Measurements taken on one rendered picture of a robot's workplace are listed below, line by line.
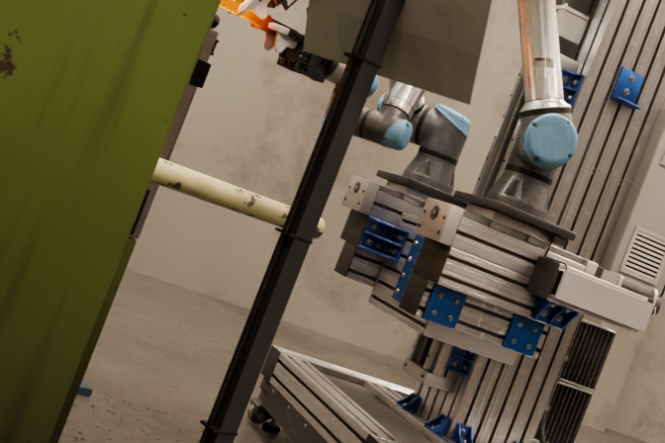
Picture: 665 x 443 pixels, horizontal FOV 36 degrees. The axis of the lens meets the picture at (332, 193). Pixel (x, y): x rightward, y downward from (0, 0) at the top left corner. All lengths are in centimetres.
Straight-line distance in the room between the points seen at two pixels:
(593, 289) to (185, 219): 317
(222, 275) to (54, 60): 381
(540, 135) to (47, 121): 112
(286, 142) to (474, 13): 366
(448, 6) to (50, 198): 72
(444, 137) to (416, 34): 110
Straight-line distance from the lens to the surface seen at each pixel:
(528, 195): 240
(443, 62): 176
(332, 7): 184
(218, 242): 529
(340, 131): 171
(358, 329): 563
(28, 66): 158
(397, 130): 241
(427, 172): 283
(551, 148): 228
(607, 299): 242
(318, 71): 241
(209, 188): 183
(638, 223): 277
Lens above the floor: 68
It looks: 1 degrees up
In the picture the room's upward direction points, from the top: 21 degrees clockwise
